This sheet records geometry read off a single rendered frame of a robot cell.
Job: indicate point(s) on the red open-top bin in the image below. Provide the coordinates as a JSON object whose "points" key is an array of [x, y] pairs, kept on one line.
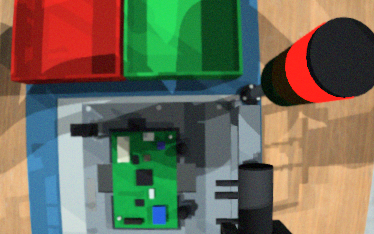
{"points": [[53, 40]]}

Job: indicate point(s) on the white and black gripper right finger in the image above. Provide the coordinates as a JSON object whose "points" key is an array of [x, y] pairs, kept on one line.
{"points": [[279, 228]]}

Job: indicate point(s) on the green circuit board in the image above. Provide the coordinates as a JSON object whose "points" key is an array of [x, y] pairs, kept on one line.
{"points": [[144, 179]]}

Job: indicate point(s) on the green bin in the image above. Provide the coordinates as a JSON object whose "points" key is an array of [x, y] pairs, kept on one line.
{"points": [[168, 38]]}

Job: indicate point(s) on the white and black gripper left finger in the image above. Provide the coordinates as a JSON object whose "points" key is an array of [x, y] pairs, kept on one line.
{"points": [[228, 228]]}

